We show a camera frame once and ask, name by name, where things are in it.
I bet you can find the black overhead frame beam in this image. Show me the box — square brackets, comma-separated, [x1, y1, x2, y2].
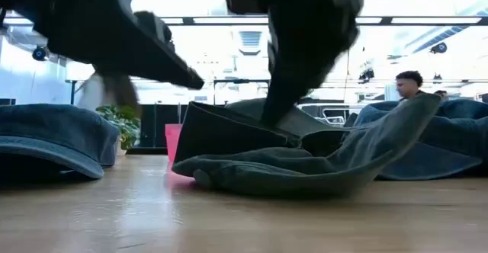
[0, 14, 488, 27]

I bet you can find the black metal background frame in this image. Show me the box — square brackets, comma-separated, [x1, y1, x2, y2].
[64, 78, 488, 106]

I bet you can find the blue denim cap hat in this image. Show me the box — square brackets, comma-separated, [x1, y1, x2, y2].
[0, 103, 120, 181]
[352, 98, 488, 181]

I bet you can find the large green leafy plant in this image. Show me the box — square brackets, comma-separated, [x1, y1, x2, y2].
[95, 105, 142, 151]

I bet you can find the red plastic bin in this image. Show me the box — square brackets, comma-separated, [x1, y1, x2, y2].
[164, 123, 185, 165]

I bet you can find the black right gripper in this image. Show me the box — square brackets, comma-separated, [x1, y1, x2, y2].
[223, 0, 371, 127]

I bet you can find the black partition panel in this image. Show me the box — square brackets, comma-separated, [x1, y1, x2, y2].
[139, 103, 191, 149]

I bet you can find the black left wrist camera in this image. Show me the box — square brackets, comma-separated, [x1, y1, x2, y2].
[133, 11, 176, 54]

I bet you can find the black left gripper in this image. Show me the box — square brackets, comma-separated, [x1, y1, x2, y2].
[0, 0, 206, 110]

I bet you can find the dark background table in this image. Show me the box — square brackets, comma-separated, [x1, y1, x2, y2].
[127, 146, 169, 156]

